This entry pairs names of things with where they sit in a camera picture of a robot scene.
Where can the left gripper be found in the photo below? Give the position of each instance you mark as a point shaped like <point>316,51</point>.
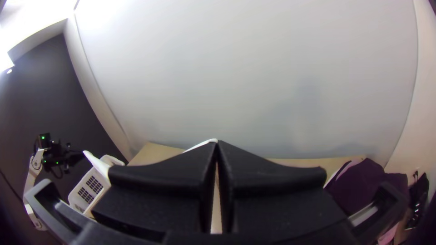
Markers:
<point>69,157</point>

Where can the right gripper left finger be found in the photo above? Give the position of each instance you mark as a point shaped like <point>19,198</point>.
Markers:
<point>163,190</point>

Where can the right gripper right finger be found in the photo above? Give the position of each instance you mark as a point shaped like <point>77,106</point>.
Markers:
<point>272,194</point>

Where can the white t-shirt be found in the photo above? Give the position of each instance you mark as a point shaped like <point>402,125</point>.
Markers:
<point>201,144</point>

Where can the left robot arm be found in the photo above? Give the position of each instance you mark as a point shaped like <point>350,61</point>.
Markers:
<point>33,170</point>

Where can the white laundry basket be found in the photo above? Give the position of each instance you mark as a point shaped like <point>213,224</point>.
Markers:
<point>90,185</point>

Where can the pile of folded clothes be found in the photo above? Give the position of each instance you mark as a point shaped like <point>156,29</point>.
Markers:
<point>357,183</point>

